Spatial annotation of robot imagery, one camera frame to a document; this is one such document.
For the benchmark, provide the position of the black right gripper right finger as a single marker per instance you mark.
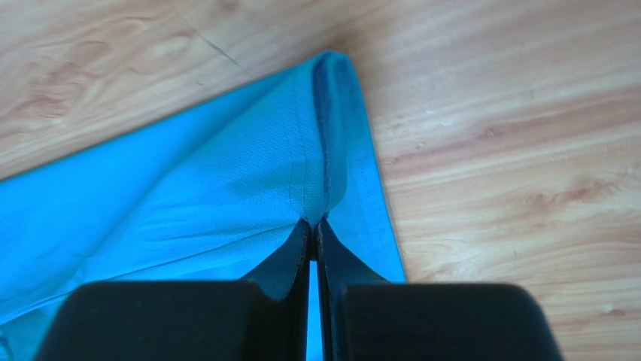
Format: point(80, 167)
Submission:
point(366, 317)

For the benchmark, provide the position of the teal t shirt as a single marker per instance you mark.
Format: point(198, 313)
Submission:
point(204, 195)

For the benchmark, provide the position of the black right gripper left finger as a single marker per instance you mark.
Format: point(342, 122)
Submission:
point(261, 316)

